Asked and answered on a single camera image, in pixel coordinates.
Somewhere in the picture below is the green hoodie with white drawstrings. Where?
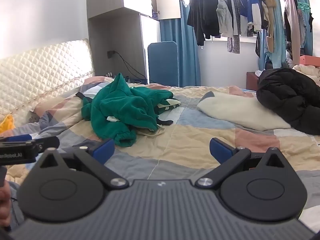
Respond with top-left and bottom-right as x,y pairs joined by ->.
76,74 -> 181,147

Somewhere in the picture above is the person's left hand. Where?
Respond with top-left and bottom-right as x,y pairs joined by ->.
0,180 -> 11,227

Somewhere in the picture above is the yellow cloth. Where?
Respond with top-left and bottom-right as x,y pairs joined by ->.
0,114 -> 15,133

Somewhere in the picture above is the patchwork pastel quilt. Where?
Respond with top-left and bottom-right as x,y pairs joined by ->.
1,87 -> 319,231

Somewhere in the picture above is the white fluffy pillow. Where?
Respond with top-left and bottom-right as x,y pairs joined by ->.
197,91 -> 291,131

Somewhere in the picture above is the cream quilted headboard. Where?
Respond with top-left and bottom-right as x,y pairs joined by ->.
1,39 -> 94,126

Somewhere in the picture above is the dark red side table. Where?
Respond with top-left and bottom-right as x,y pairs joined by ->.
246,72 -> 259,91

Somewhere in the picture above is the black puffer jacket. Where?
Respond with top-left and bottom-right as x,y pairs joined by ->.
257,68 -> 319,135

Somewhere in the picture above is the hanging striped garment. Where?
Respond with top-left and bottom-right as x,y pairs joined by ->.
227,0 -> 241,54

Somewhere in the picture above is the blue upholstered chair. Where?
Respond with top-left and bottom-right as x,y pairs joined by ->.
148,41 -> 180,87

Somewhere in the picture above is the orange box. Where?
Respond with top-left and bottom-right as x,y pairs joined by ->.
300,55 -> 320,67

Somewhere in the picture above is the blue curtain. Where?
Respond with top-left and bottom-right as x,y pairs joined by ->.
159,1 -> 201,87

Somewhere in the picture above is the hanging black jacket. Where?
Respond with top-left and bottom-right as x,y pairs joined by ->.
187,0 -> 220,46

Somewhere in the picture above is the hanging grey shirt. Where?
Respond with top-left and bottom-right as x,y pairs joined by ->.
216,0 -> 233,37

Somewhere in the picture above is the hanging blue and white garment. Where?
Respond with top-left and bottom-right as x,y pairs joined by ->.
240,0 -> 261,36

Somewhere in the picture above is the hanging pink garment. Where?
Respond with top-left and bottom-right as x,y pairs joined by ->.
280,0 -> 300,65

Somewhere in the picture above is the hanging tan garment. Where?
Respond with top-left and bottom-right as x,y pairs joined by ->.
264,0 -> 277,53

